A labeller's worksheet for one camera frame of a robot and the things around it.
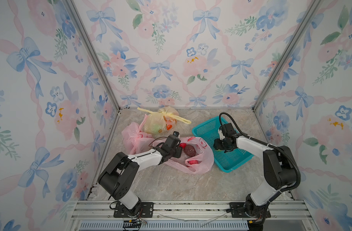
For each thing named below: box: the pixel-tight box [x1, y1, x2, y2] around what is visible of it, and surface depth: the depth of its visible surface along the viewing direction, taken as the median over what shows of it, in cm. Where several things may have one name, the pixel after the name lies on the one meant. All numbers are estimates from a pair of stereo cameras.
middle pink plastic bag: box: [121, 114, 156, 155], surface depth 87 cm
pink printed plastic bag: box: [152, 136, 214, 175], surface depth 82 cm
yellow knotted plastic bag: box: [137, 105, 192, 135], surface depth 102 cm
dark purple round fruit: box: [183, 144, 197, 158], surface depth 92 cm
